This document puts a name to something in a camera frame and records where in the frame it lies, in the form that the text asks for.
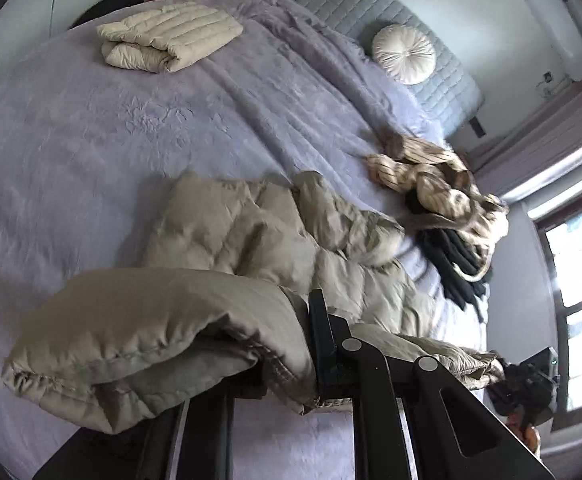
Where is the grey quilted headboard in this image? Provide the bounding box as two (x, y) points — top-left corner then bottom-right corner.
(256, 0), (487, 123)

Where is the black bedside object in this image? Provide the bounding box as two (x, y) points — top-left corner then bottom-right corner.
(68, 0), (147, 31)

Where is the round white cushion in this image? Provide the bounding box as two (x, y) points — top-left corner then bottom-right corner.
(371, 24), (438, 86)

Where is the person's right hand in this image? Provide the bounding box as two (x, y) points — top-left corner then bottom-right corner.
(505, 405), (542, 456)

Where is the bed with lavender cover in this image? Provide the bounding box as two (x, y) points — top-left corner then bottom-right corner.
(0, 0), (492, 480)

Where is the cream striped garment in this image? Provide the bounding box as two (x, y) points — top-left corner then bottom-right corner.
(363, 135), (511, 281)

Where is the folded cream puffer jacket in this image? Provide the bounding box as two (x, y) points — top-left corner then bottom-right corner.
(96, 1), (244, 74)

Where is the black garment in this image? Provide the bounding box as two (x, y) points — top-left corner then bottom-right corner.
(406, 187), (494, 311)

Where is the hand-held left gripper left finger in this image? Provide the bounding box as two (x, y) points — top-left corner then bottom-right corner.
(133, 375), (267, 480)

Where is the window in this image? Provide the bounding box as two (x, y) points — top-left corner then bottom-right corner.
(528, 195), (582, 431)

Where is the khaki puffer jacket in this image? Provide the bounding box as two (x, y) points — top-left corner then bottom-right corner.
(1, 170), (507, 436)

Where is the pale curtain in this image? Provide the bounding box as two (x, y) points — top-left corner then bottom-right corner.
(471, 77), (582, 196)

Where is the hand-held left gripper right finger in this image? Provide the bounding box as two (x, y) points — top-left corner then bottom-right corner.
(307, 287), (557, 480)

